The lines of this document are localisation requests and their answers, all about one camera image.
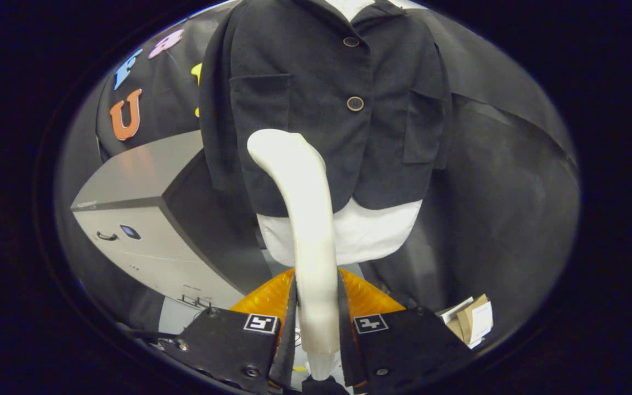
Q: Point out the black jacket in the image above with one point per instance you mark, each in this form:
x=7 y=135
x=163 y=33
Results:
x=305 y=82

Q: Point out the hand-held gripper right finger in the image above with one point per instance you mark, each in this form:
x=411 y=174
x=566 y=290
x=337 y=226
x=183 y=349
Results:
x=404 y=343

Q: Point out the cardboard box with papers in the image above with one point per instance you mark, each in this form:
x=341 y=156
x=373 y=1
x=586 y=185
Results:
x=467 y=318

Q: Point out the white mannequin torso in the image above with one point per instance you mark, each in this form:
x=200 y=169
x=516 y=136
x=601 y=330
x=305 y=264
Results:
x=376 y=230

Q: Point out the grey drawer cabinet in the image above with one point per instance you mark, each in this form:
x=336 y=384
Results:
x=129 y=170

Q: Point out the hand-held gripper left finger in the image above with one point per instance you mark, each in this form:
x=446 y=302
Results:
x=228 y=345

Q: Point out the black backdrop cloth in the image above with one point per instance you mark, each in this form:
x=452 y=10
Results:
x=513 y=192

